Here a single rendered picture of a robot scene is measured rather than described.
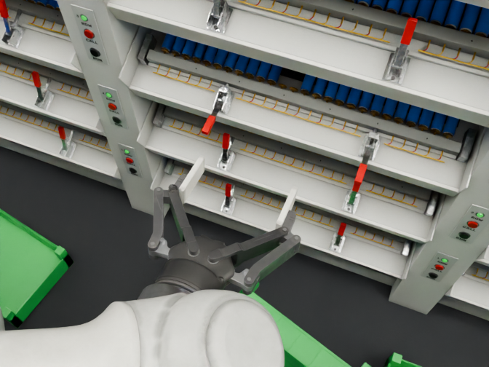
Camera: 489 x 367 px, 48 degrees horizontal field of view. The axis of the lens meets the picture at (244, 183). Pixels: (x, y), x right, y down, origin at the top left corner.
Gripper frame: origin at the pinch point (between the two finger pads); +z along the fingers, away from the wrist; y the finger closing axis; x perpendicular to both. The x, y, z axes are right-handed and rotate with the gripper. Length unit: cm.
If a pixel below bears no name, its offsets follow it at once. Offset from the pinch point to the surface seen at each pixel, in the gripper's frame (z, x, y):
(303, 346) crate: 4.1, -45.3, 14.8
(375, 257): 31, -44, 24
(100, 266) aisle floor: 14, -64, -39
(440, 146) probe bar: 23.9, -3.4, 25.1
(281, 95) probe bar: 24.4, -3.1, -2.4
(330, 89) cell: 27.4, -1.4, 5.3
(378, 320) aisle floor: 26, -61, 29
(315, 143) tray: 21.0, -8.3, 5.6
